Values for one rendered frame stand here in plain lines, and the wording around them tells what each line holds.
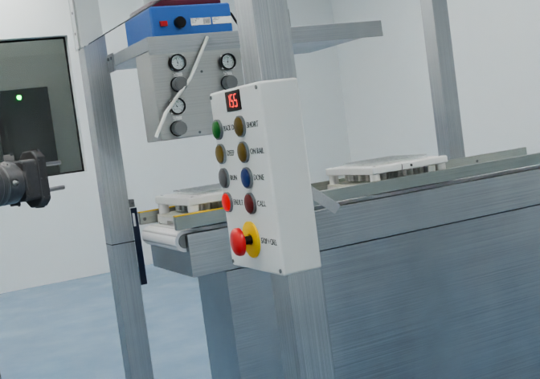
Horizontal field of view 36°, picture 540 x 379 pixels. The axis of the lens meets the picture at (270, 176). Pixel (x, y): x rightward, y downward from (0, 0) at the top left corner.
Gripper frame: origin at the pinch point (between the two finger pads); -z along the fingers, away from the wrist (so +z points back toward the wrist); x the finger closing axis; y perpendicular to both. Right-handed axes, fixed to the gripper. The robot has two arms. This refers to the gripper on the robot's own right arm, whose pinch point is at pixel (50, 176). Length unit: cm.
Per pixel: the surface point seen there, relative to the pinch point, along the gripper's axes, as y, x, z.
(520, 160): 72, 14, -107
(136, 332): -9, 43, -30
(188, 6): 21.9, -34.6, -28.7
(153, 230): 1.4, 17.2, -29.5
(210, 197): 21.0, 9.9, -28.7
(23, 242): -384, 60, -322
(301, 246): 79, 12, 32
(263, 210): 74, 7, 33
